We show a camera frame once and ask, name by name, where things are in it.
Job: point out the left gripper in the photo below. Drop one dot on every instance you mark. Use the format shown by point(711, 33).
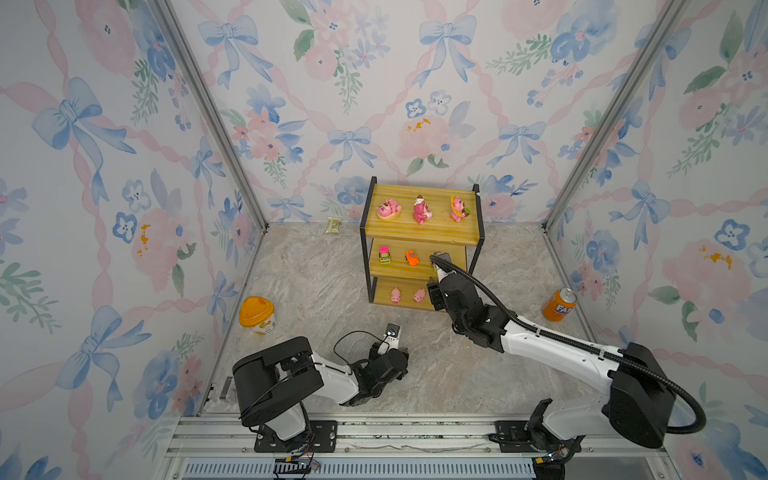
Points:
point(405, 357)

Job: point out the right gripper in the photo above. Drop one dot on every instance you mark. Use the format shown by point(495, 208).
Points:
point(434, 293)

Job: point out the green box toy truck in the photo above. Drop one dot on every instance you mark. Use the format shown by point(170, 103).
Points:
point(439, 258)

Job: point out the orange toy truck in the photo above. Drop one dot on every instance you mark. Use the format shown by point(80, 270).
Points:
point(412, 258)

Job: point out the pink green toy car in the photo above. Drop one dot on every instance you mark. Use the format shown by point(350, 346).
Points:
point(384, 255)

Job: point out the pink bear sunflower toy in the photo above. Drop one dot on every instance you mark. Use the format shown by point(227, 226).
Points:
point(459, 209)

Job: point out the pink bear cream toy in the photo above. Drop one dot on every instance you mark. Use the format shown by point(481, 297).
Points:
point(421, 211)

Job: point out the pink bear donut toy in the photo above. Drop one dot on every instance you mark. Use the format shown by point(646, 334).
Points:
point(389, 210)

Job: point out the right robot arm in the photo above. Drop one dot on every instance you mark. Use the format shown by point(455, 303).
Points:
point(631, 399)

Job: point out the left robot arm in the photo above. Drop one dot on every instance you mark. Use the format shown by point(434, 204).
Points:
point(272, 384)

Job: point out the wooden three-tier shelf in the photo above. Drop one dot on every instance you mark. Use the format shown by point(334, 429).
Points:
point(462, 241)

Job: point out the orange soda can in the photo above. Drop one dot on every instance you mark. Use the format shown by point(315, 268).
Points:
point(560, 304)

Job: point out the orange lid plastic jar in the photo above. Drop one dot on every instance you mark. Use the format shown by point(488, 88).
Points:
point(257, 314)

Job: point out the small green packet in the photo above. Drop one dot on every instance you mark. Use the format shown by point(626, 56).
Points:
point(333, 225)

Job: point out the grey small box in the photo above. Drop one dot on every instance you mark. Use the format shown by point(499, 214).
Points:
point(227, 392)

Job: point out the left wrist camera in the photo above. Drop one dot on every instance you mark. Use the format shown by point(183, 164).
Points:
point(390, 340)

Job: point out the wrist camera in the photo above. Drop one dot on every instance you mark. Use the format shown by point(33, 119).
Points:
point(390, 340)
point(440, 272)

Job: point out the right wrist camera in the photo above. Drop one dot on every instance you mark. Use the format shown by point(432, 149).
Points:
point(440, 272)

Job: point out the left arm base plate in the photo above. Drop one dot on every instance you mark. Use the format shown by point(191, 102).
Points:
point(318, 436)

